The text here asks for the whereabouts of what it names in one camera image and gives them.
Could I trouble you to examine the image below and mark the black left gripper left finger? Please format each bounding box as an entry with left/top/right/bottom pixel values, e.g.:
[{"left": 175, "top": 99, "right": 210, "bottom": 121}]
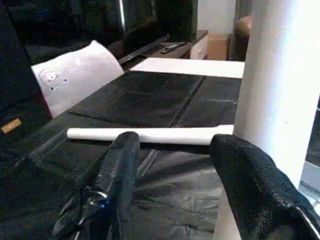
[{"left": 51, "top": 130, "right": 141, "bottom": 240}]

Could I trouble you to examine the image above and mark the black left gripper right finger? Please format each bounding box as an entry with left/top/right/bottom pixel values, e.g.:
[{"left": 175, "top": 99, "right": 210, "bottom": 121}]
[{"left": 208, "top": 133, "right": 320, "bottom": 240}]

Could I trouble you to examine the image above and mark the white plastic table leg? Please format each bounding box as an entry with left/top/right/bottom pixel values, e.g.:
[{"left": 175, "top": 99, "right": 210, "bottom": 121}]
[
  {"left": 233, "top": 0, "right": 320, "bottom": 189},
  {"left": 66, "top": 124, "right": 235, "bottom": 146}
]

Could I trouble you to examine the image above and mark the white bag with round fitting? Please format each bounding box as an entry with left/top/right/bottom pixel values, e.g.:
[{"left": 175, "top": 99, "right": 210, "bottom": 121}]
[{"left": 30, "top": 39, "right": 126, "bottom": 120}]

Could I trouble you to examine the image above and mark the black box with gold label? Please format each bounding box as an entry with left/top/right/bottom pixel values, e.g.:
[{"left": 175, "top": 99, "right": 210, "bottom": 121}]
[{"left": 0, "top": 0, "right": 55, "bottom": 156}]

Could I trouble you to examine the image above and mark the dark remote control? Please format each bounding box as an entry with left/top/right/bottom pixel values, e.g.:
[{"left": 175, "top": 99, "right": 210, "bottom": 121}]
[{"left": 160, "top": 41, "right": 188, "bottom": 55}]

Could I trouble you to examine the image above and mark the brown cardboard box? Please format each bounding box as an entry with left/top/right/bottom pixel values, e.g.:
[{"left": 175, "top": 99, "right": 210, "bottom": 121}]
[{"left": 206, "top": 31, "right": 233, "bottom": 61}]

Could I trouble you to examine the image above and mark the dark top television stand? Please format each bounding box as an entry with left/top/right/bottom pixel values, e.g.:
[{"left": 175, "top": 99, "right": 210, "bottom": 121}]
[{"left": 119, "top": 29, "right": 210, "bottom": 61}]

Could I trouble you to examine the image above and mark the black television screen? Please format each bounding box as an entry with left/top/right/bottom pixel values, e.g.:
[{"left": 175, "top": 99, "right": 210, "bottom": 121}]
[{"left": 7, "top": 0, "right": 199, "bottom": 60}]

